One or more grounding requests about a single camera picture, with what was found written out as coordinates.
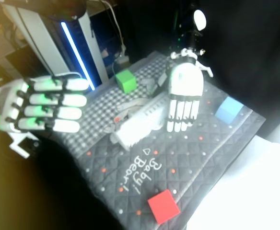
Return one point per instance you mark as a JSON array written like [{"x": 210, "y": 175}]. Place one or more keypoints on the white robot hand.
[
  {"x": 185, "y": 81},
  {"x": 58, "y": 99}
]

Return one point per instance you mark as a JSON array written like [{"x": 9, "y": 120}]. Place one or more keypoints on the large clear plastic syringe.
[{"x": 142, "y": 122}]

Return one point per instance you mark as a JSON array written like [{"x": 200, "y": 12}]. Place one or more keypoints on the blue block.
[{"x": 228, "y": 110}]

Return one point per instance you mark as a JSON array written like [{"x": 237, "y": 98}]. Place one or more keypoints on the white tower with blue light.
[{"x": 46, "y": 48}]

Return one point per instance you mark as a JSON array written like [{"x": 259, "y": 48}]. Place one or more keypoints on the green block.
[{"x": 126, "y": 81}]

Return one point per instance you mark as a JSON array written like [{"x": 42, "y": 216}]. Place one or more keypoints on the white power plug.
[{"x": 123, "y": 57}]

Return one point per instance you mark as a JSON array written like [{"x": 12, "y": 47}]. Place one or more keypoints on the grey quilt with bear print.
[{"x": 183, "y": 155}]

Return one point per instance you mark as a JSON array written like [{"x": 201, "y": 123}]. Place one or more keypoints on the red block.
[{"x": 164, "y": 207}]

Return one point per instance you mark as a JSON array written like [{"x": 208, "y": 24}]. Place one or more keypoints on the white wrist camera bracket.
[{"x": 19, "y": 147}]

